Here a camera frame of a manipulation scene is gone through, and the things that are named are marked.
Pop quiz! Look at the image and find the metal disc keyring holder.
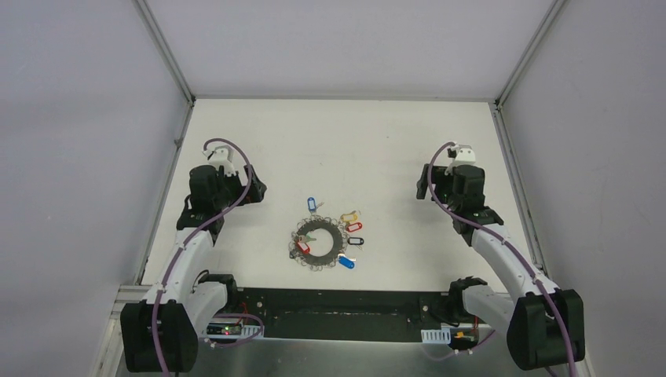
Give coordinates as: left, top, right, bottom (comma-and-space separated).
287, 215, 349, 272

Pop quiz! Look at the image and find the key with red tag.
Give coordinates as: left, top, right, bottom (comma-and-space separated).
295, 234, 311, 254

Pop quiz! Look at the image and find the key with blue tag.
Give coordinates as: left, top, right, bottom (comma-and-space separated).
338, 254, 356, 269

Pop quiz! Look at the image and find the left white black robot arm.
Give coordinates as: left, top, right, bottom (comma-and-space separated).
120, 164, 267, 374

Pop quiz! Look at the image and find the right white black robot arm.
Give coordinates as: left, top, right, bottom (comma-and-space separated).
416, 163, 585, 376

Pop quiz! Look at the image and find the blue tag key on disc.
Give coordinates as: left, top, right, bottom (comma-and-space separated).
306, 197, 324, 214

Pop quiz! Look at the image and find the yellow tag on disc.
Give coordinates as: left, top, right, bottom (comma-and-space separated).
340, 210, 360, 224

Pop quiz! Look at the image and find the red tag on disc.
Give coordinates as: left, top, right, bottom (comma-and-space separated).
346, 222, 363, 232

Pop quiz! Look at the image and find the black tag on disc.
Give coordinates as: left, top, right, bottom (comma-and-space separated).
347, 237, 364, 249

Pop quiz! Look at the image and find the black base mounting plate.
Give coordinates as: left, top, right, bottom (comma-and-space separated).
204, 288, 480, 342

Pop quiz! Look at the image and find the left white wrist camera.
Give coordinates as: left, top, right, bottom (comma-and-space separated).
202, 145, 236, 177

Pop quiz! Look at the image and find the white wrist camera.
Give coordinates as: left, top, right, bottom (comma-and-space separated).
202, 145, 236, 177
445, 144, 477, 175

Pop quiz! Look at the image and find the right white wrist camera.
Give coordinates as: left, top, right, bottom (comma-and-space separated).
445, 144, 477, 175

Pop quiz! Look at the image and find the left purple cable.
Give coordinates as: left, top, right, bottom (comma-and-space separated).
149, 138, 265, 377

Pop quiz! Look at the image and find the purple cable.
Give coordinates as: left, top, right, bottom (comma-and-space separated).
149, 138, 265, 377
421, 141, 579, 377

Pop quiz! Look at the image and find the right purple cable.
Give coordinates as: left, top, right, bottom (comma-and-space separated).
421, 141, 579, 377

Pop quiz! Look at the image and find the aluminium frame rail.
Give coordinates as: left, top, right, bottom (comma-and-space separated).
110, 285, 151, 319

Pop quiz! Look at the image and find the right white cable duct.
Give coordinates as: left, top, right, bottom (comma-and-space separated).
420, 328, 452, 345

